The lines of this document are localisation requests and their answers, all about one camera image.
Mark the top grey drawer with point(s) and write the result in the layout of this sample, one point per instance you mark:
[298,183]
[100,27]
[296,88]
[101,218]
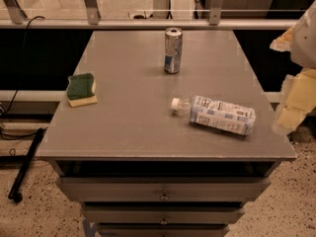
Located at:
[162,189]

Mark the bottom grey drawer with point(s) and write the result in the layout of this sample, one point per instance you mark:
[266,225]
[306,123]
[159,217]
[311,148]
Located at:
[162,231]

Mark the clear plastic water bottle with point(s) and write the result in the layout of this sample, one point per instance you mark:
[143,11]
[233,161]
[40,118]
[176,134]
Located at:
[216,114]

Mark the silver blue redbull can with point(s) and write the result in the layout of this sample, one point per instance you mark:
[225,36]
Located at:
[173,50]

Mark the middle grey drawer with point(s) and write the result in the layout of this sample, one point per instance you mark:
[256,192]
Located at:
[163,214]

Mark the black rod on floor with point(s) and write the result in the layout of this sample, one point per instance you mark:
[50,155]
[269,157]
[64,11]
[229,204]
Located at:
[14,194]

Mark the grey drawer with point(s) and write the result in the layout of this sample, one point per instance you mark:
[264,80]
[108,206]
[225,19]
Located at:
[162,189]
[163,214]
[162,231]

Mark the green yellow sponge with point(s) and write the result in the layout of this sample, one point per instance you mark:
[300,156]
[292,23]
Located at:
[81,90]

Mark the metal railing frame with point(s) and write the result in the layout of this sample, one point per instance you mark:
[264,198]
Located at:
[145,14]

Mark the grey drawer cabinet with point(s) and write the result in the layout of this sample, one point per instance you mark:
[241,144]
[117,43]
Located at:
[131,132]

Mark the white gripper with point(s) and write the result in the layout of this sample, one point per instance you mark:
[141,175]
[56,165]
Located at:
[305,46]

